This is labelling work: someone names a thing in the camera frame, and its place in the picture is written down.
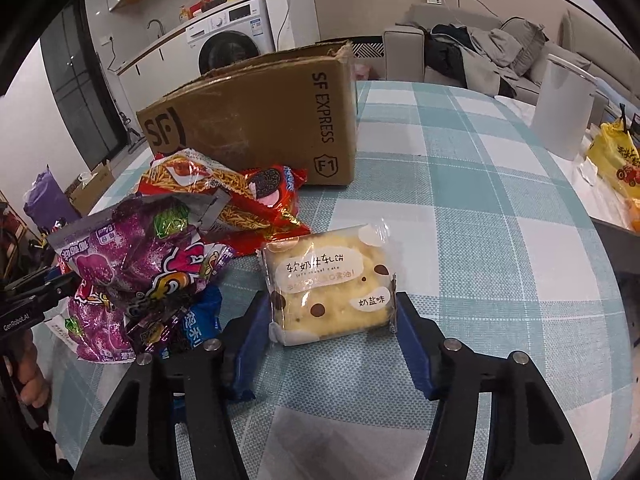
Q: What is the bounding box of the red Oreo packet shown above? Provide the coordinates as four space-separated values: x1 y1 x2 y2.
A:
242 165 308 212

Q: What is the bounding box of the yellow plastic bag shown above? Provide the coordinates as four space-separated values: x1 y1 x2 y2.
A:
586 118 640 200

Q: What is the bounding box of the white kitchen cabinet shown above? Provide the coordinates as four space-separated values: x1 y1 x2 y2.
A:
118 32 201 117

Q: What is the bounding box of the small cardboard box on floor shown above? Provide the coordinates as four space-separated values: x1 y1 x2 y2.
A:
65 160 115 217

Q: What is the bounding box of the white washing machine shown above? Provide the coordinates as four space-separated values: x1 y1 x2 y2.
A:
186 0 276 75

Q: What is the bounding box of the SF Express cardboard box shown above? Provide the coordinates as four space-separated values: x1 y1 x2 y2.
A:
137 41 357 186

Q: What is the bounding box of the blue Oreo packet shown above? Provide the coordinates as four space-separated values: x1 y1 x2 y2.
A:
169 283 256 403

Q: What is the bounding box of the checked teal tablecloth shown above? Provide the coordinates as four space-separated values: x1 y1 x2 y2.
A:
46 80 634 480

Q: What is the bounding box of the purple snack bag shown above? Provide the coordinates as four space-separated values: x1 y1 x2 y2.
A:
46 281 134 364
49 193 234 320

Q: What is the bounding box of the pile of clothes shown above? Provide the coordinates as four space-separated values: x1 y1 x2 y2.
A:
424 16 548 98

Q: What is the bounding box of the purple bag on floor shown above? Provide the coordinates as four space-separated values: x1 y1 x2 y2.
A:
23 167 80 231

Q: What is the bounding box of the left hand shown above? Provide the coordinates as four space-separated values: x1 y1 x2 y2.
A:
6 330 50 408

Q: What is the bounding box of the red noodle snack bag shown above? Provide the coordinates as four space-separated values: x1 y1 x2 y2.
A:
137 148 310 257

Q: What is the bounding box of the grey sofa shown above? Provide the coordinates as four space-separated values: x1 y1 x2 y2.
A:
383 4 639 116

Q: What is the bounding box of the cream cracker snack pack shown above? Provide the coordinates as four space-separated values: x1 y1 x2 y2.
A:
258 219 395 347

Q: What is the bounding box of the white electric kettle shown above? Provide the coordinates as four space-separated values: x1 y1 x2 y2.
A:
530 54 597 160

